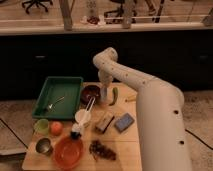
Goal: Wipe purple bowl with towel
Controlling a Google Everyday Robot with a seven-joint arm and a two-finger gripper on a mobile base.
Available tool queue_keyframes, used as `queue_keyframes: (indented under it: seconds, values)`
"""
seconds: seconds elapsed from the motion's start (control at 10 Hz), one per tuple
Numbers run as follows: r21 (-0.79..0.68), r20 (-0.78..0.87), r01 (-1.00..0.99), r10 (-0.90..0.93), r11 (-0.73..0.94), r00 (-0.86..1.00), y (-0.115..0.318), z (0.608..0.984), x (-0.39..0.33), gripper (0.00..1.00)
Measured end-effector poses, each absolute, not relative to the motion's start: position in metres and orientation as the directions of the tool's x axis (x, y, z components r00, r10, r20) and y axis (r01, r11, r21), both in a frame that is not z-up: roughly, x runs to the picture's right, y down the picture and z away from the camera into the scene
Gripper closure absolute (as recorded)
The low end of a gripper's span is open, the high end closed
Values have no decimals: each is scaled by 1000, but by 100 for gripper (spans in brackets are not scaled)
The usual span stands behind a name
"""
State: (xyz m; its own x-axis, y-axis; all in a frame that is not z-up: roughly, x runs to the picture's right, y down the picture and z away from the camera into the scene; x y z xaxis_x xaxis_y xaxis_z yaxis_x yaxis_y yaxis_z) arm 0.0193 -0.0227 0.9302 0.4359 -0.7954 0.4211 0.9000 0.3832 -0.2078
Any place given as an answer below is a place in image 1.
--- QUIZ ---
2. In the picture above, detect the dark grape bunch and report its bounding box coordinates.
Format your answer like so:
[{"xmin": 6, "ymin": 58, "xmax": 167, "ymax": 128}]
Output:
[{"xmin": 89, "ymin": 140, "xmax": 116, "ymax": 161}]

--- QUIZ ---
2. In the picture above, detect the green plastic tray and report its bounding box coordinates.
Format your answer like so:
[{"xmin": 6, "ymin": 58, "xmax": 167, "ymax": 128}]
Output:
[{"xmin": 32, "ymin": 76, "xmax": 83, "ymax": 120}]

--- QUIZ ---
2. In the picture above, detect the green plastic cup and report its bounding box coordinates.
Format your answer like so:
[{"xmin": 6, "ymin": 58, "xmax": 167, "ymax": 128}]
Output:
[{"xmin": 34, "ymin": 119, "xmax": 49, "ymax": 135}]

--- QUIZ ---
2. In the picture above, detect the orange fruit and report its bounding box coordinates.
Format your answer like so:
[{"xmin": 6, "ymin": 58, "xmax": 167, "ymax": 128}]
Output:
[{"xmin": 50, "ymin": 121, "xmax": 63, "ymax": 136}]

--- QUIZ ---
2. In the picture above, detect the black office chair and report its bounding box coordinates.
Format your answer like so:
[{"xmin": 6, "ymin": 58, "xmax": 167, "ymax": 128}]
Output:
[{"xmin": 21, "ymin": 0, "xmax": 53, "ymax": 14}]

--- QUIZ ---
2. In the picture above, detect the orange plastic bowl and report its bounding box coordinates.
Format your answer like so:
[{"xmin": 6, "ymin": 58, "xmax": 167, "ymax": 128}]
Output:
[{"xmin": 53, "ymin": 136, "xmax": 83, "ymax": 170}]

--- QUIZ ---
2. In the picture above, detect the grey wiping towel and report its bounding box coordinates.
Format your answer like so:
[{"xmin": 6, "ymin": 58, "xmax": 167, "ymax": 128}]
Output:
[{"xmin": 100, "ymin": 86, "xmax": 107, "ymax": 102}]

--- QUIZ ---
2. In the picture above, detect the white small cup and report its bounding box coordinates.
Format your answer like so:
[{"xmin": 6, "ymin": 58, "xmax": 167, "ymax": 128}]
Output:
[{"xmin": 75, "ymin": 109, "xmax": 91, "ymax": 127}]

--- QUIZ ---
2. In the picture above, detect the small metal cup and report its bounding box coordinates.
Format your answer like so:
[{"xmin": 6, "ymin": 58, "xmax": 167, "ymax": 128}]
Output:
[{"xmin": 35, "ymin": 138, "xmax": 53, "ymax": 156}]

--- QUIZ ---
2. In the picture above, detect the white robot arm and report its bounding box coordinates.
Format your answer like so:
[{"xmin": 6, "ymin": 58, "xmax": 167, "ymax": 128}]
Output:
[{"xmin": 93, "ymin": 47, "xmax": 193, "ymax": 171}]

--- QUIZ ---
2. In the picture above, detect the black floor cable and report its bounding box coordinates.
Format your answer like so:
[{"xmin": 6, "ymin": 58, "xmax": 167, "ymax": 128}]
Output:
[{"xmin": 0, "ymin": 118, "xmax": 29, "ymax": 150}]

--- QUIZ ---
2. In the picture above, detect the brown wooden block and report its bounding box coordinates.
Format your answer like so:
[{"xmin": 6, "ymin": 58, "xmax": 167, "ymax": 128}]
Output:
[{"xmin": 95, "ymin": 112, "xmax": 114, "ymax": 133}]

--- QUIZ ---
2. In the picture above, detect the dark purple bowl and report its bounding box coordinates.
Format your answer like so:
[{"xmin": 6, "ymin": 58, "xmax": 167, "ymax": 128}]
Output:
[{"xmin": 80, "ymin": 85, "xmax": 101, "ymax": 105}]

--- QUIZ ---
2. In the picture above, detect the blue sponge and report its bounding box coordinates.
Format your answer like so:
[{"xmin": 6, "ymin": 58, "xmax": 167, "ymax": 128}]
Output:
[{"xmin": 114, "ymin": 113, "xmax": 134, "ymax": 132}]

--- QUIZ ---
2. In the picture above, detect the white dish brush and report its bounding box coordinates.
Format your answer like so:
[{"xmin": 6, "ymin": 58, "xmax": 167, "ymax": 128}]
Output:
[{"xmin": 71, "ymin": 97, "xmax": 95, "ymax": 139}]

